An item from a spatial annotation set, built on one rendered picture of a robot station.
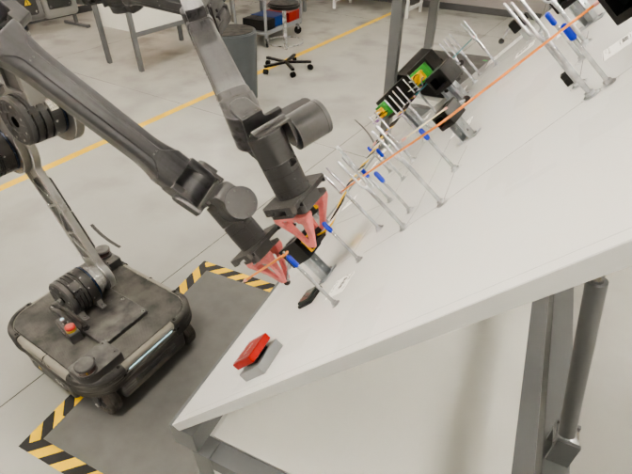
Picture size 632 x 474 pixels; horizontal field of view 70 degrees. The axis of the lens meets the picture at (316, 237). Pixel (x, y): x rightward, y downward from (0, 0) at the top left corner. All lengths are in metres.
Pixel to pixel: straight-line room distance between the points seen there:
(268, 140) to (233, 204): 0.14
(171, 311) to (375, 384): 1.17
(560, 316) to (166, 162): 0.78
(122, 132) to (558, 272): 0.65
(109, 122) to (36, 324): 1.49
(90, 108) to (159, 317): 1.33
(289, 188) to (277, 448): 0.51
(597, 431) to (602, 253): 1.84
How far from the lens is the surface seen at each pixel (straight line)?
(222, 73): 0.85
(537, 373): 1.15
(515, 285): 0.38
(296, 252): 0.78
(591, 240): 0.37
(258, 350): 0.68
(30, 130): 1.48
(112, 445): 2.01
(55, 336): 2.10
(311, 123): 0.69
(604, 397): 2.28
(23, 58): 0.80
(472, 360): 1.12
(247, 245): 0.84
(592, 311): 0.59
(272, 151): 0.67
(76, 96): 0.79
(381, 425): 0.99
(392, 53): 1.63
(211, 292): 2.39
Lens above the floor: 1.66
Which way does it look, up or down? 38 degrees down
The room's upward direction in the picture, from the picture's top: straight up
